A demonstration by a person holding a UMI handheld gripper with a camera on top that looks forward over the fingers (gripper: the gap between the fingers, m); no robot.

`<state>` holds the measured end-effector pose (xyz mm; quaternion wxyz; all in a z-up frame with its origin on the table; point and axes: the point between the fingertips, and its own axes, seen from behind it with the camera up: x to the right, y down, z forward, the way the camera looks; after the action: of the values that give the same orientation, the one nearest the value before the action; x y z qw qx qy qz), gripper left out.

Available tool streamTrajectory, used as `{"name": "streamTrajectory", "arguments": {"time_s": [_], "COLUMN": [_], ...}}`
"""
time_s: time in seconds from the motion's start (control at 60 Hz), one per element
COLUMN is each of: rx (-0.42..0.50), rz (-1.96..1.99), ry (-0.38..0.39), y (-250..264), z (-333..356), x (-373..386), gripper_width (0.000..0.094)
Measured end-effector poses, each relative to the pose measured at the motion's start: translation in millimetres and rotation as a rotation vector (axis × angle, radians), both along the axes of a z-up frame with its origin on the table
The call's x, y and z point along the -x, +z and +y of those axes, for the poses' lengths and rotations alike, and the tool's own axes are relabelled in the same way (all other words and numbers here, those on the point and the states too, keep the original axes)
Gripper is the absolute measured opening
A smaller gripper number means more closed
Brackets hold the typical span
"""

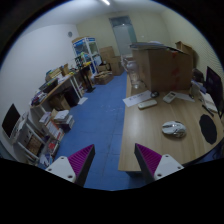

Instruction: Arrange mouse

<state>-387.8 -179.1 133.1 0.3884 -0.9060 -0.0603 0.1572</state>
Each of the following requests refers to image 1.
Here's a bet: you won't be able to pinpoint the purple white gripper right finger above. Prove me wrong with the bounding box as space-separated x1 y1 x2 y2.
134 143 183 183

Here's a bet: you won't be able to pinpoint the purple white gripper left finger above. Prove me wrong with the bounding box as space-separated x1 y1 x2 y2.
46 144 95 187

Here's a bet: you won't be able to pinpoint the white grey computer mouse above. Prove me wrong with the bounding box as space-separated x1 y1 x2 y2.
162 121 186 138

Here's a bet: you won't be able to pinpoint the round black mouse pad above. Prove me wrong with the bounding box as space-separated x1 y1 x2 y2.
199 114 217 144

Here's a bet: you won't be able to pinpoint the black computer monitor right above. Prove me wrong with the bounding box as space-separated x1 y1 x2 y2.
205 67 224 116

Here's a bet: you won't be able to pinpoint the white bookshelf with books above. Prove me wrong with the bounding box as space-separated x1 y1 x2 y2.
13 110 74 166

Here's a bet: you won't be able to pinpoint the white remote control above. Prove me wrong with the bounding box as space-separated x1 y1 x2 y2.
138 100 157 109

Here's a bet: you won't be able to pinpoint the white calculator device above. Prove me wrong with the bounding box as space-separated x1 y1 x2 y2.
163 91 176 103

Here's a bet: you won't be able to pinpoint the white paper sheet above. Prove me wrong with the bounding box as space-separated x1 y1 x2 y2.
123 90 151 107

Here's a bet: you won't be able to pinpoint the black pen on table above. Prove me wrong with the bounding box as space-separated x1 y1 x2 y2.
202 105 214 117

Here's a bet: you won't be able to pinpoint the black monitor on left shelf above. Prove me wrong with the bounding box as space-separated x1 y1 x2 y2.
2 104 20 138

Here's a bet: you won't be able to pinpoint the white keyboard at right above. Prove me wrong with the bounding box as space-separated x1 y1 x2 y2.
201 93 218 113

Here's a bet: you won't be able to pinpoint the open cardboard box on floor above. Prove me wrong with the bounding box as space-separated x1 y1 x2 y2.
94 71 113 85

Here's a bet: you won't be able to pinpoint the large cardboard box on table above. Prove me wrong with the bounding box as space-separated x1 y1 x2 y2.
130 42 193 92

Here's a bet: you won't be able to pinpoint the clear plastic water jug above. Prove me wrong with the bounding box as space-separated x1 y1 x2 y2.
127 61 140 89

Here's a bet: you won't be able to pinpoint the stacked cardboard boxes by door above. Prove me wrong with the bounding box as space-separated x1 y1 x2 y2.
99 46 124 76

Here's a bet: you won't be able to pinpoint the grey door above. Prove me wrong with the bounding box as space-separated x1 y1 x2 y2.
110 16 137 55

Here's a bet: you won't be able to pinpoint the wooden desk at left wall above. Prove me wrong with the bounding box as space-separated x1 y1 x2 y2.
30 71 83 108

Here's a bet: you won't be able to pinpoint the round wall clock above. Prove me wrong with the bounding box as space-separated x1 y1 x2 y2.
68 31 73 37

